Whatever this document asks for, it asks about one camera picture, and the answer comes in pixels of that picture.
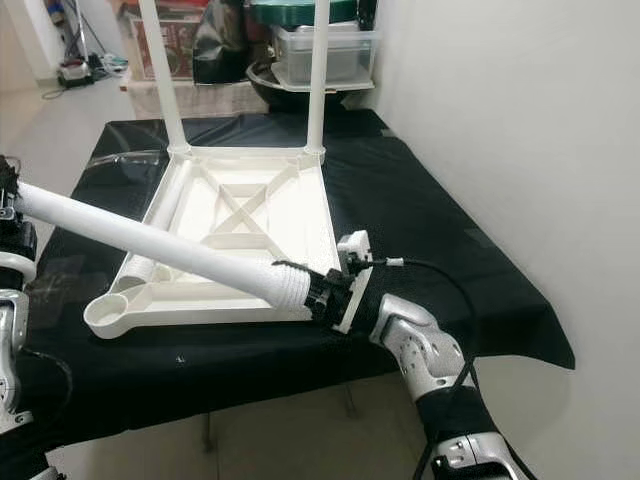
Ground white plastic table top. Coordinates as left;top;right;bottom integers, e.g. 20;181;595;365
82;143;346;341

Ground black tablecloth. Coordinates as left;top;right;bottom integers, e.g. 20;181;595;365
15;108;576;451

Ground long clear tape strip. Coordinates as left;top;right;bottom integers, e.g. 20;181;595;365
95;150;176;166

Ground small black white appliance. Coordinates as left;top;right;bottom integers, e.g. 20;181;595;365
58;60;96;89

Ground small clear tape patch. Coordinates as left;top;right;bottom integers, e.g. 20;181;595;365
465;228;496;253

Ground black round basin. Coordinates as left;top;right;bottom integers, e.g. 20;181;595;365
245;60;371;111

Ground pink patterned cloth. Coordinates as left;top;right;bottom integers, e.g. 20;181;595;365
125;78;261;119

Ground clear plastic storage box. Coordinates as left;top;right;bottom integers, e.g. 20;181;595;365
270;22;381;91

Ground red printed carton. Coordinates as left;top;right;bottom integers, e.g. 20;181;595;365
135;15;201;79

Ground dark plastic bag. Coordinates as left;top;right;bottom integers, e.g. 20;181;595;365
192;0;256;86

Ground dark green round lid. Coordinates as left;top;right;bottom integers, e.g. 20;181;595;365
250;0;361;26

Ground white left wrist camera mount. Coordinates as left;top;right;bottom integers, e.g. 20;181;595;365
0;250;36;291

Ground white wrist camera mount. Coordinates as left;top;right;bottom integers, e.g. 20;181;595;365
335;230;373;336
0;250;36;291

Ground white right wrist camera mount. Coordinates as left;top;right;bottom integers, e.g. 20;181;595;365
335;230;373;336

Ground hanging coloured cables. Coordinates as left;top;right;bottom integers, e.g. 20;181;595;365
50;0;106;61

